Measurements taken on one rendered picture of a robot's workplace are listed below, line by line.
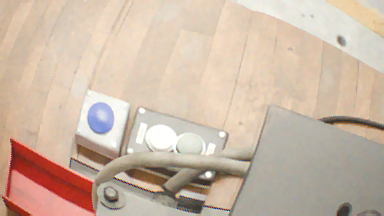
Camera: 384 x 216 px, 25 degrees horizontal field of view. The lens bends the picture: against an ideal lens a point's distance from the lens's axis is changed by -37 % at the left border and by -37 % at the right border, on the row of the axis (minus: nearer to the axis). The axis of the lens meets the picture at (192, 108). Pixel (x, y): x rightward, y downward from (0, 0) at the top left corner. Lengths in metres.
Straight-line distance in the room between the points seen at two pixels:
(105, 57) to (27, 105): 0.16
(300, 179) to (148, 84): 0.87
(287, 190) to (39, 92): 0.90
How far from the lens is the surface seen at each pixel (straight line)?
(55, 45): 1.53
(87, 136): 1.42
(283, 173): 0.63
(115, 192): 0.76
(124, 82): 1.49
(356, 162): 0.64
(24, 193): 1.42
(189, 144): 1.42
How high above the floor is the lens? 2.22
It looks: 63 degrees down
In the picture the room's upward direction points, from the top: 10 degrees clockwise
